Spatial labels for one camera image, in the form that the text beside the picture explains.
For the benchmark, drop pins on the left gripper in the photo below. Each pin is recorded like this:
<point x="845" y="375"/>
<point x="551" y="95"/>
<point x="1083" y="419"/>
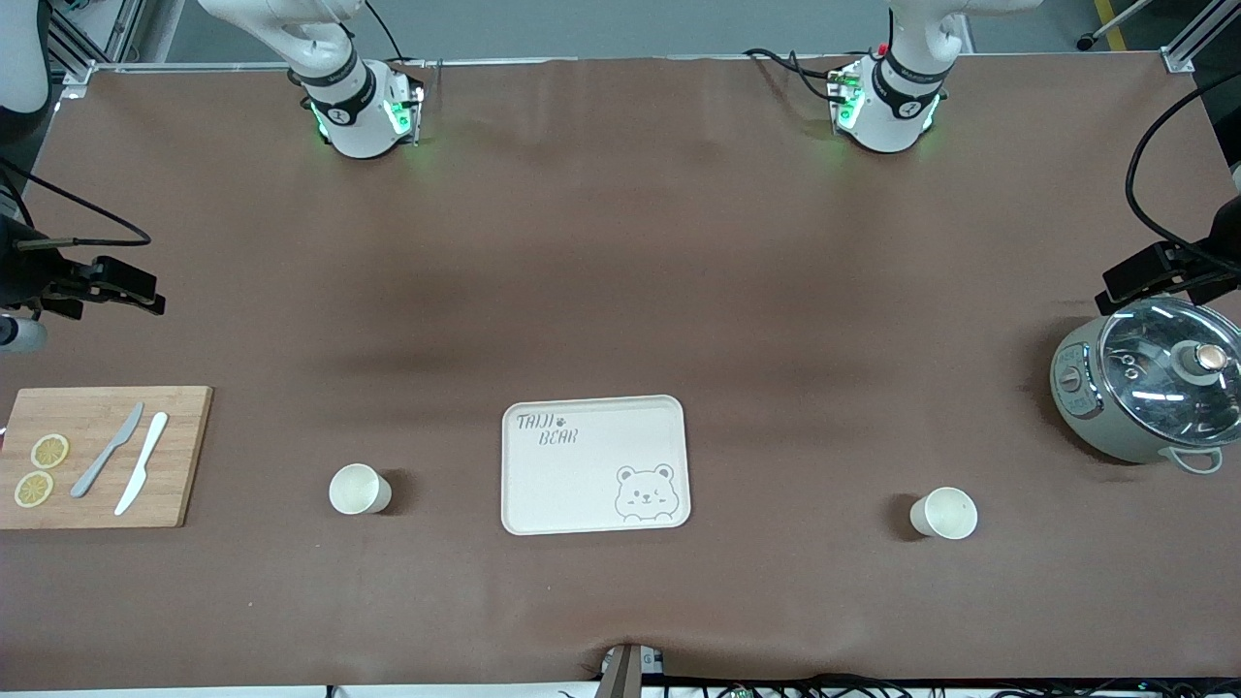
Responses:
<point x="1189" y="265"/>

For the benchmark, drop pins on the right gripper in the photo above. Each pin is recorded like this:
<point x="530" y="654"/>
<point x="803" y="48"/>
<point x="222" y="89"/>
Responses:
<point x="21" y="274"/>

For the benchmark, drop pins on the white IKEA cup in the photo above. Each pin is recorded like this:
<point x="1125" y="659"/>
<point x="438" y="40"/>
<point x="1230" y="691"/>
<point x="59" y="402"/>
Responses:
<point x="945" y="514"/>
<point x="357" y="490"/>

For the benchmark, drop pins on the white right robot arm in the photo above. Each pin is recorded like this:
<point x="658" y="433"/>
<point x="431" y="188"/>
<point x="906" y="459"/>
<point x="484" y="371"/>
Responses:
<point x="359" y="126"/>

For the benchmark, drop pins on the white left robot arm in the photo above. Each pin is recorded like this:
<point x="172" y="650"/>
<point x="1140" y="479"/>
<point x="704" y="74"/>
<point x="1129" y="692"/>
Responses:
<point x="887" y="126"/>

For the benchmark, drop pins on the beige bear print tray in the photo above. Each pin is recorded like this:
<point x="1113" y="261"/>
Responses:
<point x="591" y="485"/>

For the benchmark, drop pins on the glass pot lid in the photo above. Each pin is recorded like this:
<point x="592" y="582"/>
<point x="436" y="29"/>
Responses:
<point x="1163" y="388"/>

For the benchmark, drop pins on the bamboo cutting board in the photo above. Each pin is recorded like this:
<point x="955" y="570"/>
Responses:
<point x="97" y="412"/>

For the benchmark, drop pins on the grey-green electric cooking pot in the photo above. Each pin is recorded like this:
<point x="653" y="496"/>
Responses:
<point x="1096" y="417"/>

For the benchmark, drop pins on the white plastic knife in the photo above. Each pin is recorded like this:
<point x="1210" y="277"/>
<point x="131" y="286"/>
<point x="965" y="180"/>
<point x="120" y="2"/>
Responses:
<point x="143" y="460"/>

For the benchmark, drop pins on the grey plastic knife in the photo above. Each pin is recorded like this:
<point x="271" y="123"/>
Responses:
<point x="97" y="463"/>

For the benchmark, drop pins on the dried lemon slice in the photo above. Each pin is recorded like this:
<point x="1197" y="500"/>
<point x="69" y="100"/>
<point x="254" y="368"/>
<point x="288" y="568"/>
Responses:
<point x="50" y="451"/>
<point x="34" y="490"/>

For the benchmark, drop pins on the grey stand leg with caster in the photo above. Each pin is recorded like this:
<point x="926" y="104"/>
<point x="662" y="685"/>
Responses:
<point x="1088" y="42"/>

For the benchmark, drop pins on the brown table cover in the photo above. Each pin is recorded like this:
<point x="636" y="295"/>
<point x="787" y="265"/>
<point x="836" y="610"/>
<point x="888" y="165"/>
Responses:
<point x="620" y="242"/>

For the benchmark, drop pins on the silver table edge rail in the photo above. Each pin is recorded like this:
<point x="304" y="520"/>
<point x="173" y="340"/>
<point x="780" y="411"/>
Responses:
<point x="194" y="66"/>

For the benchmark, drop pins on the aluminium frame profile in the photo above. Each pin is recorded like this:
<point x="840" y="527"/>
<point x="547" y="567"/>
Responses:
<point x="97" y="34"/>
<point x="1197" y="34"/>

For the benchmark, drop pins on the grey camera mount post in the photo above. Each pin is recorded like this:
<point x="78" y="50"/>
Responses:
<point x="630" y="671"/>

